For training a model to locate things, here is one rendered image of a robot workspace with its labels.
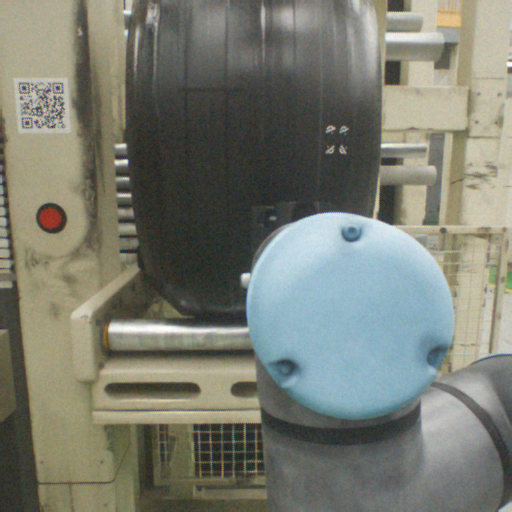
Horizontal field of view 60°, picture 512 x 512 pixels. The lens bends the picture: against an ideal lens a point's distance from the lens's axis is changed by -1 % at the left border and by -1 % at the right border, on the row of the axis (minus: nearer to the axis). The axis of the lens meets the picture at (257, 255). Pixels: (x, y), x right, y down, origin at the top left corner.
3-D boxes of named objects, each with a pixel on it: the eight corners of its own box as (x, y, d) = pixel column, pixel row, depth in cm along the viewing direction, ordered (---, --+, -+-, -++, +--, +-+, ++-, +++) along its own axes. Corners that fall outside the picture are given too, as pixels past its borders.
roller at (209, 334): (106, 312, 65) (110, 339, 66) (97, 329, 60) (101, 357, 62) (347, 311, 65) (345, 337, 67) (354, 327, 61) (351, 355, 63)
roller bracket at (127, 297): (74, 385, 58) (68, 314, 57) (142, 301, 97) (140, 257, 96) (99, 385, 58) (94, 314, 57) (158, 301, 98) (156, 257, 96)
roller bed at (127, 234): (99, 268, 107) (92, 141, 102) (117, 257, 121) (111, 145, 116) (182, 268, 107) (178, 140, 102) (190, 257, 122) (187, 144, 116)
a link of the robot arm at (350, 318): (256, 460, 16) (237, 216, 15) (252, 365, 27) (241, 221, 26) (478, 441, 16) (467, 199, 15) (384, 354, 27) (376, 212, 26)
